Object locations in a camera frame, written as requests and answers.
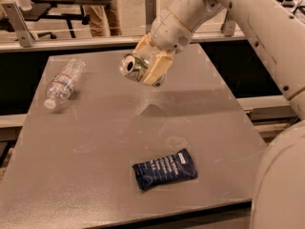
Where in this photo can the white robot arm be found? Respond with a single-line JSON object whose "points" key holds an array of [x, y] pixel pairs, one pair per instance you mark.
{"points": [[273, 63]]}

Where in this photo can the metal glass bracket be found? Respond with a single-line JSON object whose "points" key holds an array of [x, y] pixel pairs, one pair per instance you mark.
{"points": [[18, 23], [228, 26], [150, 13]]}

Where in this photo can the dark blue snack packet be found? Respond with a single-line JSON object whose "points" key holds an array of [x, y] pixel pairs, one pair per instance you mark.
{"points": [[165, 170]]}

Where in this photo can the clear plastic water bottle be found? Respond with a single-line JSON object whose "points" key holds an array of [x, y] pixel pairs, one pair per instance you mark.
{"points": [[64, 83]]}

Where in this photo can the person in tan trousers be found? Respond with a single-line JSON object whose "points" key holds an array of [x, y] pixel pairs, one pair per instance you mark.
{"points": [[101, 14]]}

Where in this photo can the metal barrier rail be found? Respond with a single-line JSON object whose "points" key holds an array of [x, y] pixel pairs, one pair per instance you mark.
{"points": [[105, 42]]}

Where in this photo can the right metal glass bracket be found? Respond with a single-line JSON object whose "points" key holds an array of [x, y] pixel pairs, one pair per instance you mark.
{"points": [[228, 26]]}

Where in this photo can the left metal glass bracket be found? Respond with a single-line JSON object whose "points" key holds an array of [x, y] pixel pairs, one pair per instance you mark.
{"points": [[18, 23]]}

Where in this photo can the middle metal glass bracket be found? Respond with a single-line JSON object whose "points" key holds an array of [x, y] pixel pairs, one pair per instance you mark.
{"points": [[150, 13]]}

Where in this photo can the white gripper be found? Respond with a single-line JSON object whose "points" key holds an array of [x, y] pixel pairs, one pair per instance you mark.
{"points": [[169, 35]]}

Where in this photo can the black background table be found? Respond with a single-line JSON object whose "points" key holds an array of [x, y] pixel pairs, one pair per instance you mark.
{"points": [[68, 17]]}

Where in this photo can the white green 7up can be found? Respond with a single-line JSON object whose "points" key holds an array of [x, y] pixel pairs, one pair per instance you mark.
{"points": [[133, 68]]}

